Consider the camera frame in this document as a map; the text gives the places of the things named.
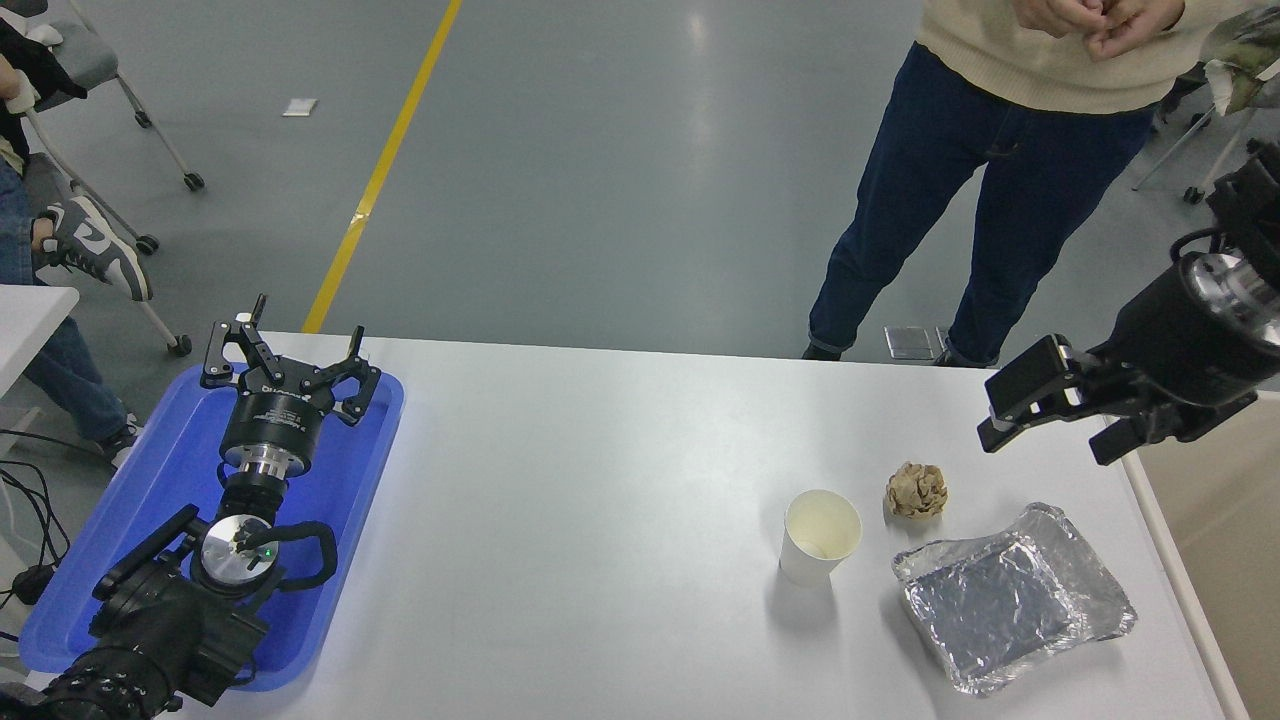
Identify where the person's left hand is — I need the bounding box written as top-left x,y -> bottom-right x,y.
1085,0 -> 1186,63

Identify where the metal floor plate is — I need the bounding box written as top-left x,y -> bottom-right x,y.
884,325 -> 951,362

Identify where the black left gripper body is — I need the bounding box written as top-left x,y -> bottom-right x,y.
218,366 -> 339,459

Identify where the large pale bin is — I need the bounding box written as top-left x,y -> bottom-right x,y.
1120,390 -> 1280,720

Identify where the black power adapter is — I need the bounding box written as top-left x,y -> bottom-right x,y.
12,562 -> 57,605

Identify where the grey wheeled chair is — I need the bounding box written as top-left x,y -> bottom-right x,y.
0,0 -> 206,357

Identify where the white paper cup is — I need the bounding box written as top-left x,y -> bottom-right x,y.
780,489 -> 863,588

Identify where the metal frame wheeled chair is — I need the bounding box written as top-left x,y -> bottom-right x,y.
1133,90 -> 1271,206

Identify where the silver foil tray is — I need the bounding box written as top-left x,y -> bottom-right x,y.
892,502 -> 1139,696

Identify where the seated person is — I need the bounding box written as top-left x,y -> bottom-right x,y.
0,20 -> 156,471

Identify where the black floor cable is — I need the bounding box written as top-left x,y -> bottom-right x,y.
0,428 -> 73,563

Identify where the small white table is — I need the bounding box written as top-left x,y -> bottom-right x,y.
0,284 -> 81,401

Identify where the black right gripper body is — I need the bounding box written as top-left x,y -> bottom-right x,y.
1095,258 -> 1280,441

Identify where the crumpled tan paper ball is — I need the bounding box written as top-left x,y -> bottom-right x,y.
884,461 -> 949,520

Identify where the blue plastic tray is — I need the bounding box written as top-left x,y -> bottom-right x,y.
18,362 -> 406,693

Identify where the person's right hand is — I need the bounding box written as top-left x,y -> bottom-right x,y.
1012,0 -> 1106,41

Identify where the standing person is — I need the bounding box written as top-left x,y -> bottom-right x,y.
800,0 -> 1241,369

